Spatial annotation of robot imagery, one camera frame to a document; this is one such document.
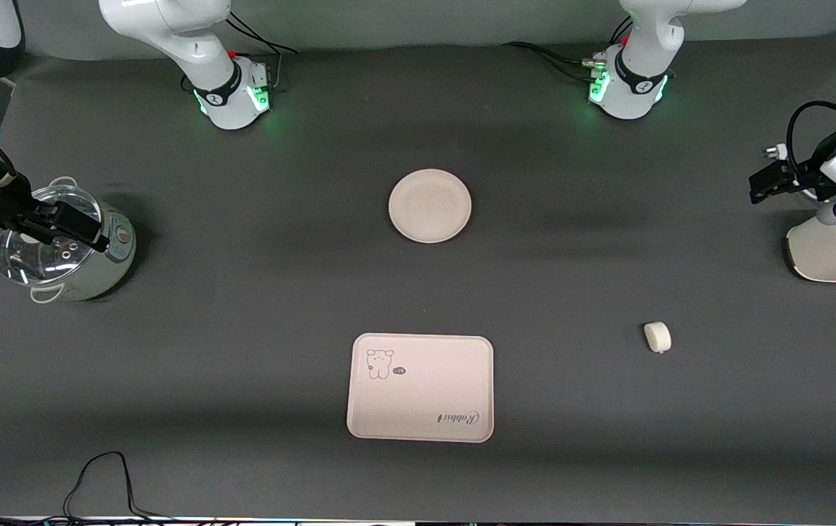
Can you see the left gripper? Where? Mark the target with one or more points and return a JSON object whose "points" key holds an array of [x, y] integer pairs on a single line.
{"points": [[802, 177]]}

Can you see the white steamed bun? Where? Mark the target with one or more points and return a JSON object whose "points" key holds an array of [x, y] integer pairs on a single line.
{"points": [[658, 337]]}

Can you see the round beige plate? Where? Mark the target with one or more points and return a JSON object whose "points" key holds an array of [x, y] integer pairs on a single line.
{"points": [[430, 206]]}

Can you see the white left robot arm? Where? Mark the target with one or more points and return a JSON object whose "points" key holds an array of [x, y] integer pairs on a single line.
{"points": [[641, 80]]}

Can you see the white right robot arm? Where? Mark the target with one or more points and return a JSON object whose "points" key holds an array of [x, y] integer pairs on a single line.
{"points": [[169, 22]]}

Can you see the beige tray with rabbit print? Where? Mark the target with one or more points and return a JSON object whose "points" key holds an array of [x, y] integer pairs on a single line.
{"points": [[422, 387]]}

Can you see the steel pot with glass lid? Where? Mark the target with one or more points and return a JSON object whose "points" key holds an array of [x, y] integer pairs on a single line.
{"points": [[60, 248]]}

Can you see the cream toaster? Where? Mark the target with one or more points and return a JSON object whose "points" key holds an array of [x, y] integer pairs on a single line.
{"points": [[834, 252]]}

